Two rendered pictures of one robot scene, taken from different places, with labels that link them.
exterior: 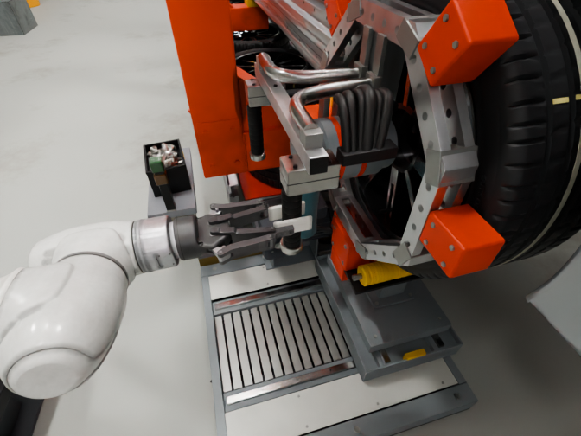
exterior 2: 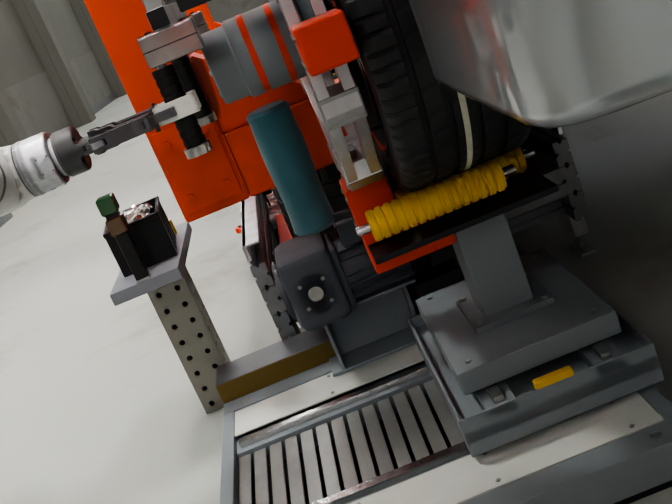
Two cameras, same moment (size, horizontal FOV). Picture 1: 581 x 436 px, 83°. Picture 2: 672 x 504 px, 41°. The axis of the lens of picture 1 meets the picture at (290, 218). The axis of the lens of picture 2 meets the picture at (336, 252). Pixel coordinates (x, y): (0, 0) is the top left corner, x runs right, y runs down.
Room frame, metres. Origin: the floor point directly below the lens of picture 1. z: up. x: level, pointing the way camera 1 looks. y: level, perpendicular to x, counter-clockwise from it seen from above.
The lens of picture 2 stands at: (-0.92, -0.55, 0.96)
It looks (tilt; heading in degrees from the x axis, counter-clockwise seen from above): 17 degrees down; 16
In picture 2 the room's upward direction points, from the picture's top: 22 degrees counter-clockwise
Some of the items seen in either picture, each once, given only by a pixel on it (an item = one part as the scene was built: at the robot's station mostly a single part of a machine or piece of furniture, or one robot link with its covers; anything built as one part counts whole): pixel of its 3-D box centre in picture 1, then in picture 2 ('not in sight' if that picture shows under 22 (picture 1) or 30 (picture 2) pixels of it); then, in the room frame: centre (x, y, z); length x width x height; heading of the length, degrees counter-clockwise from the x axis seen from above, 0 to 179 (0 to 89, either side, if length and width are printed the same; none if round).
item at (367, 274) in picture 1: (401, 266); (435, 200); (0.58, -0.31, 0.51); 0.29 x 0.06 x 0.06; 106
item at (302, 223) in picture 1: (292, 226); (176, 109); (0.42, 0.00, 0.83); 0.07 x 0.01 x 0.03; 105
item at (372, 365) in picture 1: (379, 300); (519, 345); (0.71, -0.35, 0.13); 0.50 x 0.36 x 0.10; 16
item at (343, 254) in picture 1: (361, 246); (396, 211); (0.68, -0.22, 0.48); 0.16 x 0.12 x 0.17; 106
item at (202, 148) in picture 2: (291, 219); (180, 108); (0.44, 0.00, 0.83); 0.04 x 0.04 x 0.16
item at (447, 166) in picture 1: (370, 143); (304, 32); (0.67, -0.18, 0.85); 0.54 x 0.07 x 0.54; 16
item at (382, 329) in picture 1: (389, 270); (488, 261); (0.71, -0.35, 0.32); 0.40 x 0.30 x 0.28; 16
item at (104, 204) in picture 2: (156, 164); (107, 204); (0.89, 0.43, 0.64); 0.04 x 0.04 x 0.04; 16
